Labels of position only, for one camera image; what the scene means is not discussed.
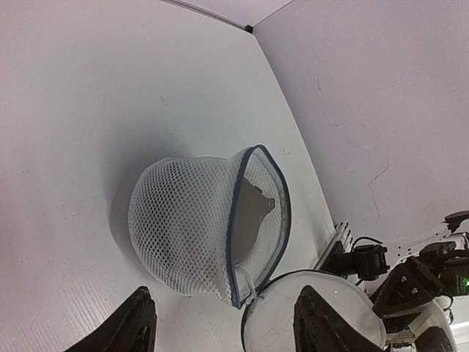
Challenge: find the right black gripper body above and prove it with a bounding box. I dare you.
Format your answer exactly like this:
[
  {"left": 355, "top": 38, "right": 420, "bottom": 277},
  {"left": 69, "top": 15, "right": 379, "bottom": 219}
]
[{"left": 372, "top": 257, "right": 442, "bottom": 319}]

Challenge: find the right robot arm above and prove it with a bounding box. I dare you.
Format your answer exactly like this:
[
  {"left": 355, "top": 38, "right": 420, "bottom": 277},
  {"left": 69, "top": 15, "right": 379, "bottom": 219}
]
[{"left": 367, "top": 210, "right": 468, "bottom": 351}]

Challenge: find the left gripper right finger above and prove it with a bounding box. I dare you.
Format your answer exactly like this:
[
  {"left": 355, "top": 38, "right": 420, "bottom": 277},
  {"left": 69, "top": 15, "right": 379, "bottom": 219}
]
[{"left": 294, "top": 285, "right": 381, "bottom": 352}]

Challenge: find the aluminium front rail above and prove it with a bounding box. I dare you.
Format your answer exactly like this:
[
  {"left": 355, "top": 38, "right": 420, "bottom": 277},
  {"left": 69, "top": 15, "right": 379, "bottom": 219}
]
[{"left": 314, "top": 221, "right": 352, "bottom": 273}]

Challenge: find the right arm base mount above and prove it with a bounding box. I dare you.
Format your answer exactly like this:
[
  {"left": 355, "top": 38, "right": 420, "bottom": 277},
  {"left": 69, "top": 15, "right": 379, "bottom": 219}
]
[{"left": 323, "top": 243, "right": 391, "bottom": 281}]

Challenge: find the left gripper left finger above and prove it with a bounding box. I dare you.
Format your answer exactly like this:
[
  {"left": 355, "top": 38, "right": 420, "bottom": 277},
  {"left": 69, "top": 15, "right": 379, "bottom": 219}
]
[{"left": 69, "top": 286, "right": 157, "bottom": 351}]

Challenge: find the white mesh laundry bag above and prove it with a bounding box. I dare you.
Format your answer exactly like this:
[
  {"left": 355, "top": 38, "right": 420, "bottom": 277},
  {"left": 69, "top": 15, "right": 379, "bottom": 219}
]
[{"left": 128, "top": 143, "right": 388, "bottom": 352}]

